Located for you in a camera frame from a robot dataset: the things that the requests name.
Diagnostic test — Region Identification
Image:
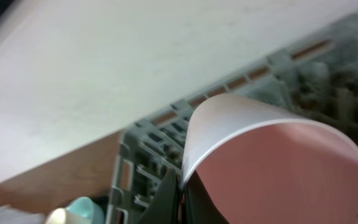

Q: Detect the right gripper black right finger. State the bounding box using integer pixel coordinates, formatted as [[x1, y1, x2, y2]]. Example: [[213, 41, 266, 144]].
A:
[[183, 179, 227, 224]]

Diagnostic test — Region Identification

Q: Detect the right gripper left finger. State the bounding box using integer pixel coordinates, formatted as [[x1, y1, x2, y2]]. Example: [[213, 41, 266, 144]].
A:
[[137, 170, 179, 224]]

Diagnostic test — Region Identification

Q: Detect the pink cup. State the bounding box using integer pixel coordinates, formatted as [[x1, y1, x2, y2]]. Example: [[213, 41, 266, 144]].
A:
[[182, 94, 358, 223]]

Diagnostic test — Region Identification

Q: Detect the light blue bowl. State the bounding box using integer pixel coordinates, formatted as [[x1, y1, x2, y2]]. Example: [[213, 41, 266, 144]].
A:
[[66, 197, 105, 224]]

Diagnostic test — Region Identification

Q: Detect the white paper cup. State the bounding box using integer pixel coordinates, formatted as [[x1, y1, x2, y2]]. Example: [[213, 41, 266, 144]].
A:
[[44, 208, 75, 224]]

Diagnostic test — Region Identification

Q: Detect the grey dishwasher rack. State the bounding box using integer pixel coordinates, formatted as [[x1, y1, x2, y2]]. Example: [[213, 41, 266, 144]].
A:
[[106, 13, 358, 223]]

